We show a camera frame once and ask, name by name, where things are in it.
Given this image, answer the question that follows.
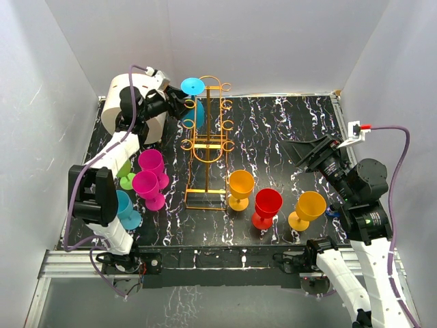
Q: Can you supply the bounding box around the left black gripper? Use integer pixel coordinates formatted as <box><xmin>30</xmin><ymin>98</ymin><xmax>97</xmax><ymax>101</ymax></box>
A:
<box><xmin>139</xmin><ymin>86</ymin><xmax>197</xmax><ymax>123</ymax></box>

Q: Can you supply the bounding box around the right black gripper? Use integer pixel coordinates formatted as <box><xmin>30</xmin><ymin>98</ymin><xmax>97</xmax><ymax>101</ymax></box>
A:
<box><xmin>279</xmin><ymin>133</ymin><xmax>356</xmax><ymax>202</ymax></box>

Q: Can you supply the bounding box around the blue wine glass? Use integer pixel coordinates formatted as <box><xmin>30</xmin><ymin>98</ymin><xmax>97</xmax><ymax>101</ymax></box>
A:
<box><xmin>180</xmin><ymin>77</ymin><xmax>206</xmax><ymax>128</ymax></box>
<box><xmin>116</xmin><ymin>190</ymin><xmax>141</xmax><ymax>230</ymax></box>

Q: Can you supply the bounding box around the orange wine glass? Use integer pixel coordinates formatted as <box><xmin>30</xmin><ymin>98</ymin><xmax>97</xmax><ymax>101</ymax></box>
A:
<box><xmin>288</xmin><ymin>191</ymin><xmax>326</xmax><ymax>232</ymax></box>
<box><xmin>228</xmin><ymin>169</ymin><xmax>255</xmax><ymax>212</ymax></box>

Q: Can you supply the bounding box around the red wine glass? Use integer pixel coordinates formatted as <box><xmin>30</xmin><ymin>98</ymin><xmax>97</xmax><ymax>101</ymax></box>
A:
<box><xmin>252</xmin><ymin>188</ymin><xmax>283</xmax><ymax>230</ymax></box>

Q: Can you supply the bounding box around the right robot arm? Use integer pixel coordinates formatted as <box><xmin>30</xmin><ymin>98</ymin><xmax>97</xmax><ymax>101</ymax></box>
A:
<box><xmin>281</xmin><ymin>135</ymin><xmax>419</xmax><ymax>327</ymax></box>

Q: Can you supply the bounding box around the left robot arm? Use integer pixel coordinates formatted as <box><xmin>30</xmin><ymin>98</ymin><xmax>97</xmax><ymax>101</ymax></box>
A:
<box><xmin>68</xmin><ymin>86</ymin><xmax>188</xmax><ymax>273</ymax></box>

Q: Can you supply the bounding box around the magenta wine glass rear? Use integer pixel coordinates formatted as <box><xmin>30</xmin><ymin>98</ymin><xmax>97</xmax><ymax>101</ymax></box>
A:
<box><xmin>138</xmin><ymin>149</ymin><xmax>169</xmax><ymax>190</ymax></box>

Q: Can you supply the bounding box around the magenta wine glass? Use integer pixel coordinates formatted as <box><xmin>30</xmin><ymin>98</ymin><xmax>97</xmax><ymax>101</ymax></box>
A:
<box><xmin>138</xmin><ymin>149</ymin><xmax>169</xmax><ymax>190</ymax></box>
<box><xmin>132</xmin><ymin>171</ymin><xmax>165</xmax><ymax>211</ymax></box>

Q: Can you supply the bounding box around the magenta wine glass front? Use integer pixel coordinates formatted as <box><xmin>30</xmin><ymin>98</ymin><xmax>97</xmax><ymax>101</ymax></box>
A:
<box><xmin>132</xmin><ymin>171</ymin><xmax>165</xmax><ymax>211</ymax></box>

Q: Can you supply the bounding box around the green wine glass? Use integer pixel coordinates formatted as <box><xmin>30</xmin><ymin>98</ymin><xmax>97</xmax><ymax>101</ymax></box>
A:
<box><xmin>117</xmin><ymin>160</ymin><xmax>135</xmax><ymax>191</ymax></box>

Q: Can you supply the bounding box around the white cylindrical container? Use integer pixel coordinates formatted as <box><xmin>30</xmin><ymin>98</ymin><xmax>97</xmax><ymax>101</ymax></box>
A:
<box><xmin>101</xmin><ymin>72</ymin><xmax>169</xmax><ymax>144</ymax></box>

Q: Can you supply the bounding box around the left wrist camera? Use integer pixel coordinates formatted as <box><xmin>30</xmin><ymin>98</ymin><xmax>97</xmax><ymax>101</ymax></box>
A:
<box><xmin>145</xmin><ymin>66</ymin><xmax>170</xmax><ymax>91</ymax></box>

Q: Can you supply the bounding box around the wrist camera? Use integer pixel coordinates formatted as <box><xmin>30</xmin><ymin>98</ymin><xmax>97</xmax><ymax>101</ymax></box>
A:
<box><xmin>338</xmin><ymin>121</ymin><xmax>371</xmax><ymax>148</ymax></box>
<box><xmin>145</xmin><ymin>66</ymin><xmax>170</xmax><ymax>91</ymax></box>

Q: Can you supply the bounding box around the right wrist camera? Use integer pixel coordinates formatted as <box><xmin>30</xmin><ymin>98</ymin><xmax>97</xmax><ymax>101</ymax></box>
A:
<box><xmin>338</xmin><ymin>121</ymin><xmax>371</xmax><ymax>148</ymax></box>

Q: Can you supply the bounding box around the blue handled tool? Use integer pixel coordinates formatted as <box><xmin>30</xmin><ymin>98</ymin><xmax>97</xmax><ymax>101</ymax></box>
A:
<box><xmin>325</xmin><ymin>206</ymin><xmax>340</xmax><ymax>217</ymax></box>

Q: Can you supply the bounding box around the gold wire glass rack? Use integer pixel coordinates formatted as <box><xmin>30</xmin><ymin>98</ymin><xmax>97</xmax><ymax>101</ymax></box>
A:
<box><xmin>181</xmin><ymin>75</ymin><xmax>235</xmax><ymax>211</ymax></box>

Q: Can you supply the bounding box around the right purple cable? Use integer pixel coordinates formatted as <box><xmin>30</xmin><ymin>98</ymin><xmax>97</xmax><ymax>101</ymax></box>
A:
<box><xmin>368</xmin><ymin>124</ymin><xmax>421</xmax><ymax>328</ymax></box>

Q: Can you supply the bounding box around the purple cable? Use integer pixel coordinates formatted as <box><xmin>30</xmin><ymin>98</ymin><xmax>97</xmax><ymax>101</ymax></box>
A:
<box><xmin>62</xmin><ymin>64</ymin><xmax>151</xmax><ymax>298</ymax></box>
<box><xmin>368</xmin><ymin>124</ymin><xmax>421</xmax><ymax>328</ymax></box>

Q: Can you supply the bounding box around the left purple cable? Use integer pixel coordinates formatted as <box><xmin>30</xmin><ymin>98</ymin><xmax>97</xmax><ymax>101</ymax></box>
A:
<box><xmin>62</xmin><ymin>64</ymin><xmax>151</xmax><ymax>298</ymax></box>

